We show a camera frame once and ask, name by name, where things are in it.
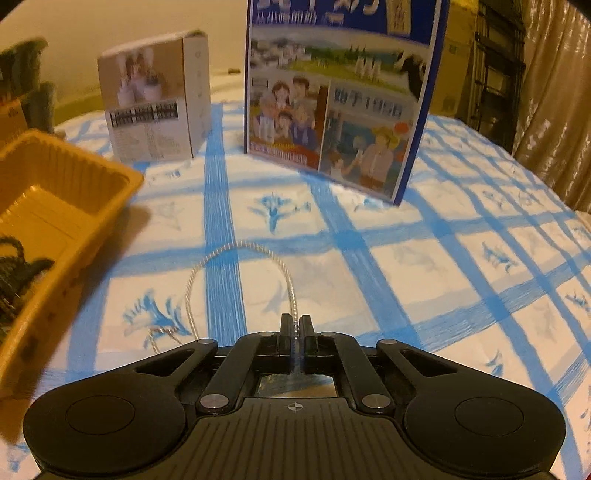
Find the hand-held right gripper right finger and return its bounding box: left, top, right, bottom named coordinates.
left=299, top=314, right=518, bottom=415

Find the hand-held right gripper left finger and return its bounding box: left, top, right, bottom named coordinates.
left=74, top=314, right=294, bottom=415

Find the silver chain necklace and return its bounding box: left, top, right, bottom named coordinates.
left=148, top=241, right=306, bottom=376

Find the yellow plastic tray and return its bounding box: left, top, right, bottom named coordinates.
left=0, top=129, right=147, bottom=400

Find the blue checked tablecloth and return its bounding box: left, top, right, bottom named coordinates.
left=0, top=102, right=591, bottom=480

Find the blue milk carton box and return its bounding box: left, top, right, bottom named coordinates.
left=244, top=0, right=451, bottom=206

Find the small white cardboard box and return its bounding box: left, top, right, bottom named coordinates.
left=97, top=30, right=211, bottom=164

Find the yellow cardboard box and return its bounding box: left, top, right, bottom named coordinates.
left=431, top=0, right=479, bottom=126

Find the black storage rack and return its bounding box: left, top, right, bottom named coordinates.
left=466, top=0, right=527, bottom=154

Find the brown instant meal bowl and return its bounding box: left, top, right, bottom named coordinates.
left=0, top=82, right=57, bottom=141

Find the beige curtain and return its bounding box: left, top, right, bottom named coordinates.
left=510, top=0, right=591, bottom=214

